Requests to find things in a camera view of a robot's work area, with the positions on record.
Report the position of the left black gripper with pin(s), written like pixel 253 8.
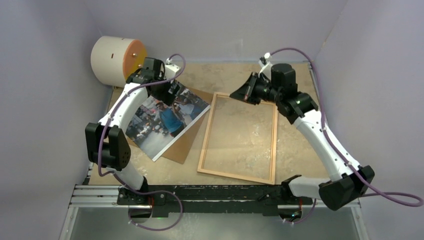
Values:
pixel 165 97

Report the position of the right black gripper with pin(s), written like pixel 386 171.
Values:
pixel 247 92

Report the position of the wooden picture frame with glass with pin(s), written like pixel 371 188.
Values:
pixel 240 140

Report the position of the glossy printed photo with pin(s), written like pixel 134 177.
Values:
pixel 164 117

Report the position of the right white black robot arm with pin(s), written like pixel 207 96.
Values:
pixel 343 184

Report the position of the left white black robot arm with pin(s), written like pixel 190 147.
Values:
pixel 106 142

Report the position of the white cylindrical drum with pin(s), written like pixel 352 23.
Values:
pixel 114 59

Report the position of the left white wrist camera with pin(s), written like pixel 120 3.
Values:
pixel 171 69

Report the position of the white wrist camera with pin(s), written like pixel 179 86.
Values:
pixel 171 69
pixel 266 65

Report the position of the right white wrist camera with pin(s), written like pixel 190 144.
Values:
pixel 266 65

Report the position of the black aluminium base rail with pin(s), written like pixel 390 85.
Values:
pixel 267 200

